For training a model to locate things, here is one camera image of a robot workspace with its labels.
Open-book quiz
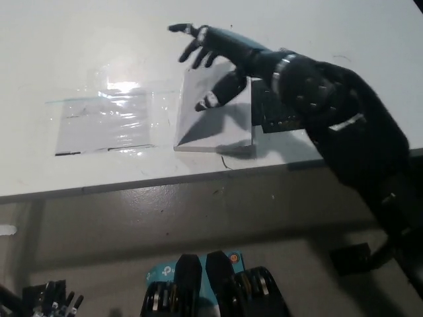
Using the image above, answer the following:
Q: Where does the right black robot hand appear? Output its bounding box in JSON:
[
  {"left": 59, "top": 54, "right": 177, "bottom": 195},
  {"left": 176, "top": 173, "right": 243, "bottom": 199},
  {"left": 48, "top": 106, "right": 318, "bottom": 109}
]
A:
[{"left": 168, "top": 23, "right": 284, "bottom": 112}]

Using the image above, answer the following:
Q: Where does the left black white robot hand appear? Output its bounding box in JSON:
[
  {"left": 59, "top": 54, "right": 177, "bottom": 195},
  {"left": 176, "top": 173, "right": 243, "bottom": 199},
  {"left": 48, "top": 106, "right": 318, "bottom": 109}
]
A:
[{"left": 34, "top": 279, "right": 84, "bottom": 317}]

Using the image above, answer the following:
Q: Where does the white grey paperback book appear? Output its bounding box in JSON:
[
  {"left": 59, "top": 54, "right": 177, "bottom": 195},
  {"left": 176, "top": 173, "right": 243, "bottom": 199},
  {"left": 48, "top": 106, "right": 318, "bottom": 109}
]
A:
[{"left": 173, "top": 61, "right": 257, "bottom": 157}]

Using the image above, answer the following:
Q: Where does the teal cardboard box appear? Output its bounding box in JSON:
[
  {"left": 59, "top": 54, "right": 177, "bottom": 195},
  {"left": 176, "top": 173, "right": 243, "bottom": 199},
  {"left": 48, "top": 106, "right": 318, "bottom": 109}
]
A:
[{"left": 145, "top": 252, "right": 245, "bottom": 317}]

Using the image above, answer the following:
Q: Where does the clear plastic sleeve with paper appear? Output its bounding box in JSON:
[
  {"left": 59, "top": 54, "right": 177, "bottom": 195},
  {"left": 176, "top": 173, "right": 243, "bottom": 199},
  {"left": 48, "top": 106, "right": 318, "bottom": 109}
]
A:
[{"left": 44, "top": 64, "right": 174, "bottom": 157}]

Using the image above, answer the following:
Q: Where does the black desk cable grommet box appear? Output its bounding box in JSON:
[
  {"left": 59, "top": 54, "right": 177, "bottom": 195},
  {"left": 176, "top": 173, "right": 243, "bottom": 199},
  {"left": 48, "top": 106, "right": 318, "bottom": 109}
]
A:
[{"left": 250, "top": 78, "right": 309, "bottom": 135}]

